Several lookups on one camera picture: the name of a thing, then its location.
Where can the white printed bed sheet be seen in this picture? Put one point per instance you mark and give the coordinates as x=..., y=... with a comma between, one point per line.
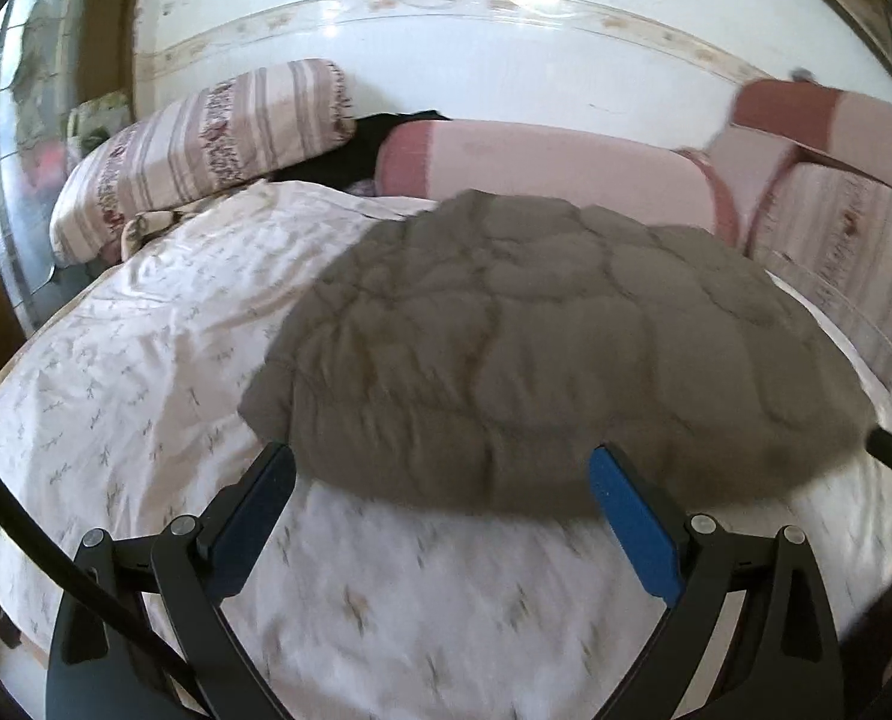
x=153, y=360

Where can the dark cloth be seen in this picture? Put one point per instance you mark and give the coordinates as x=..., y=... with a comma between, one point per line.
x=356, y=150

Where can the pale striped cushion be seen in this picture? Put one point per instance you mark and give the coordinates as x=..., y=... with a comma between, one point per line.
x=851, y=240

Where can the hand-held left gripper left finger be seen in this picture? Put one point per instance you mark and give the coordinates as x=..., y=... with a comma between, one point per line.
x=251, y=532

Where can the pink cushion with red end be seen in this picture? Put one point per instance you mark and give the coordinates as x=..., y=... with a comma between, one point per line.
x=799, y=120

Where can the grey quilted jacket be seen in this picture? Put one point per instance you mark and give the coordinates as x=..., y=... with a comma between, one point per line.
x=528, y=352

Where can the floral patterned cloth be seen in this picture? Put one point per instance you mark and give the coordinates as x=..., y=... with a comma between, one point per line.
x=97, y=118

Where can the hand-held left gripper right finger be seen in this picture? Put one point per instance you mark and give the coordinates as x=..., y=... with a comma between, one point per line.
x=633, y=525

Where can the pink bolster cushion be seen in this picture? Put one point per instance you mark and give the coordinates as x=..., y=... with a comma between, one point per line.
x=551, y=165

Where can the striped floral pillow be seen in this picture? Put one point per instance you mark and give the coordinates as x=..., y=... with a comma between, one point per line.
x=213, y=135

